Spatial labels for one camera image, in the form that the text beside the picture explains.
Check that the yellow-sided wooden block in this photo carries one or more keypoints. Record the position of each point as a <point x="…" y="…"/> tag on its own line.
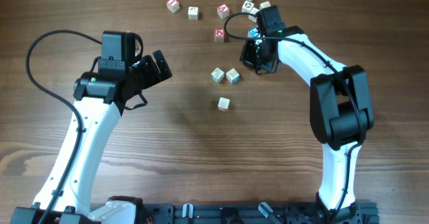
<point x="264" y="5"/>

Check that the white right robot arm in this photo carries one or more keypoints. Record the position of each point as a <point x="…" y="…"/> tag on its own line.
<point x="341" y="112"/>

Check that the red O letter block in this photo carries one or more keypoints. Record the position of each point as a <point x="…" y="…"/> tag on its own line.
<point x="219" y="35"/>

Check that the light blue P block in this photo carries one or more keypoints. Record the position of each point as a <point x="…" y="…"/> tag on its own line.
<point x="253" y="32"/>

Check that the wooden block number 2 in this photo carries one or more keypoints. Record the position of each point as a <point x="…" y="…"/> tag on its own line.
<point x="193" y="13"/>

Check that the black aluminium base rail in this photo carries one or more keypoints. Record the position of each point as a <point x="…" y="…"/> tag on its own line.
<point x="291" y="213"/>

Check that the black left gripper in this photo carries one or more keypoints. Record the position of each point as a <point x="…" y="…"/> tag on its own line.
<point x="151" y="68"/>

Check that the wooden block ladybug picture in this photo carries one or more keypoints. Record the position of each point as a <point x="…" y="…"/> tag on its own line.
<point x="247" y="7"/>

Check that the wooden block green side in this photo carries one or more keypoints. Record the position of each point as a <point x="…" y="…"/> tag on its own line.
<point x="252" y="16"/>

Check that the blue H wooden block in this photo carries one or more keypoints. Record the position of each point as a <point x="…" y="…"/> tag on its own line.
<point x="232" y="76"/>

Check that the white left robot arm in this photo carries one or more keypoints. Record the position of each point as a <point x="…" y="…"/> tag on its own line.
<point x="99" y="103"/>

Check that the red I letter block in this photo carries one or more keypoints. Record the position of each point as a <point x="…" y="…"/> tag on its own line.
<point x="173" y="5"/>

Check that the wooden block red side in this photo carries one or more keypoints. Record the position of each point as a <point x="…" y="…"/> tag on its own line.
<point x="223" y="104"/>

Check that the red A letter block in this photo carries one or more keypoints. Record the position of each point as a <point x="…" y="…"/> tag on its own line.
<point x="223" y="11"/>

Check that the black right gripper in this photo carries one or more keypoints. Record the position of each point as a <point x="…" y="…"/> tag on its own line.
<point x="244" y="57"/>

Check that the green Z wooden block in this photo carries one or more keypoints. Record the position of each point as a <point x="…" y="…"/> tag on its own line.
<point x="217" y="75"/>

